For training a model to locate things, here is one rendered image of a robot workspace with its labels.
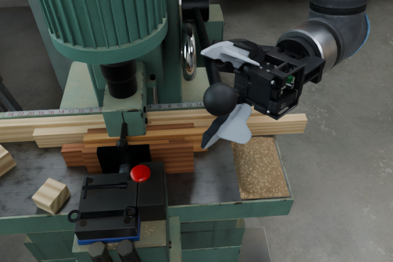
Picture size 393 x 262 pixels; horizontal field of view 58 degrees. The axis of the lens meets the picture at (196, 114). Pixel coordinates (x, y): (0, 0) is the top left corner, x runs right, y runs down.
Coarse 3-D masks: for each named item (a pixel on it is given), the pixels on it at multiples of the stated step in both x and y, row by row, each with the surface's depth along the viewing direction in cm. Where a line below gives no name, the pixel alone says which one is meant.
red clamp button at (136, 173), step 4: (140, 164) 55; (136, 168) 54; (140, 168) 54; (144, 168) 54; (148, 168) 54; (132, 172) 54; (136, 172) 54; (140, 172) 54; (144, 172) 54; (148, 172) 54; (132, 176) 53; (136, 176) 53; (140, 176) 53; (144, 176) 53; (148, 176) 53; (136, 180) 53; (140, 180) 53; (144, 180) 53
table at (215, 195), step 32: (32, 160) 70; (64, 160) 70; (224, 160) 70; (0, 192) 65; (32, 192) 65; (192, 192) 65; (224, 192) 65; (0, 224) 63; (32, 224) 64; (64, 224) 65
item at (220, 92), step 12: (192, 0) 66; (204, 0) 66; (192, 12) 65; (204, 12) 66; (204, 36) 51; (204, 48) 47; (204, 60) 45; (216, 72) 40; (216, 84) 35; (204, 96) 36; (216, 96) 34; (228, 96) 35; (216, 108) 35; (228, 108) 35
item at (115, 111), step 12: (144, 72) 70; (144, 84) 69; (108, 96) 63; (132, 96) 63; (144, 96) 67; (108, 108) 61; (120, 108) 61; (132, 108) 61; (144, 108) 63; (108, 120) 62; (120, 120) 63; (132, 120) 63; (144, 120) 65; (108, 132) 65; (132, 132) 65; (144, 132) 66
